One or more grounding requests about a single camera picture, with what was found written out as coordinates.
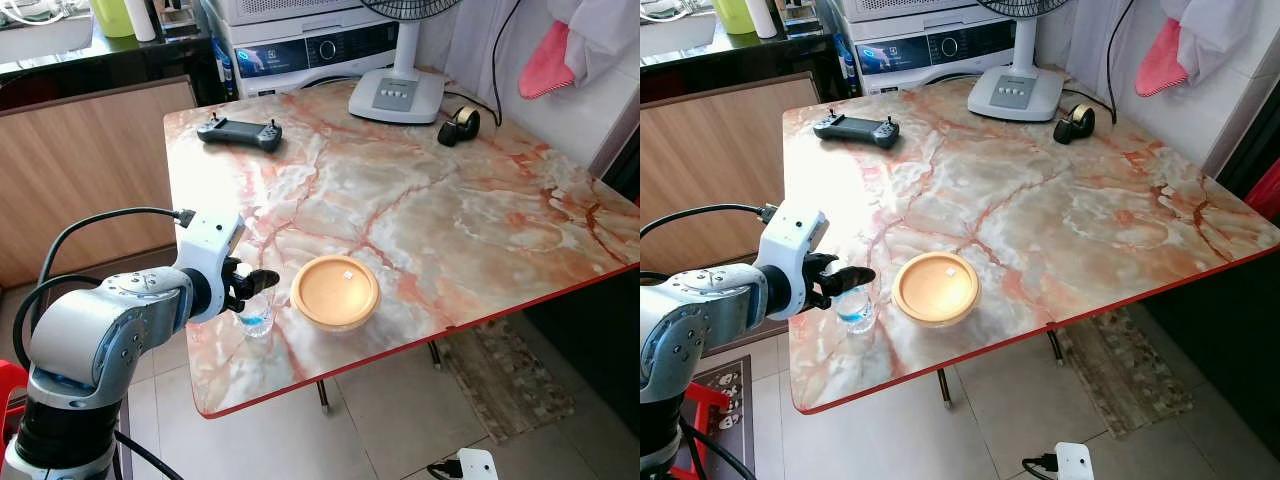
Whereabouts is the clear plastic bottle blue label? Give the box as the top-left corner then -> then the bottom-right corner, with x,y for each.
238,288 -> 277,339
835,285 -> 874,335

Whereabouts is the round orange bowl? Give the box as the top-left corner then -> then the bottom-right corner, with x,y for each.
891,252 -> 983,329
290,255 -> 382,332

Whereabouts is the grey panda print mat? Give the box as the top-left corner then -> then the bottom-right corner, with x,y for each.
688,355 -> 757,480

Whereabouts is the black handheld controller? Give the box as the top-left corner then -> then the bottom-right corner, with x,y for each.
812,112 -> 901,151
196,116 -> 284,154

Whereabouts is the wooden cabinet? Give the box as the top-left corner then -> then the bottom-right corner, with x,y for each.
640,72 -> 817,279
0,75 -> 201,293

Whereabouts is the red plastic stool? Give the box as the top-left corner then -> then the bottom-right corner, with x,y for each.
0,360 -> 31,453
680,383 -> 733,480

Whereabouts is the white washing machine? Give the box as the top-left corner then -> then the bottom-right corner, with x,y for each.
828,0 -> 1023,97
205,0 -> 403,100

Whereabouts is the black tape dispenser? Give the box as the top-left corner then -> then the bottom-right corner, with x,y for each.
437,105 -> 482,148
1053,103 -> 1097,146

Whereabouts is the patterned beige floor rug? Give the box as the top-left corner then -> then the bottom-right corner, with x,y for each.
438,318 -> 578,447
1053,313 -> 1198,442

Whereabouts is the white bottle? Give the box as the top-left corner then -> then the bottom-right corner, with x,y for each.
745,0 -> 780,41
125,0 -> 159,44

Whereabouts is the green plastic container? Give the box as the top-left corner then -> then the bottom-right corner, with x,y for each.
90,0 -> 137,40
712,0 -> 757,36

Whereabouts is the white tray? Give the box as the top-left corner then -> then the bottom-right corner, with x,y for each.
640,0 -> 720,59
0,0 -> 97,63

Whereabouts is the white curtain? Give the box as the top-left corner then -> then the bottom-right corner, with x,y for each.
445,0 -> 641,89
1065,0 -> 1280,86

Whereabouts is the red hanging cloth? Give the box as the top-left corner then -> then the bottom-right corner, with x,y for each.
1135,17 -> 1192,99
517,20 -> 577,101

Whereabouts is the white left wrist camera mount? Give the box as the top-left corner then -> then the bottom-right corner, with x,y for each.
175,210 -> 247,323
755,210 -> 830,321

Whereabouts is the white pedestal fan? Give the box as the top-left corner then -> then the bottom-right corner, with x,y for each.
347,0 -> 463,126
966,0 -> 1077,123

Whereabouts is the black fan power cord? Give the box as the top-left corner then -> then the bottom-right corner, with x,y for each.
445,0 -> 523,128
1062,0 -> 1138,126

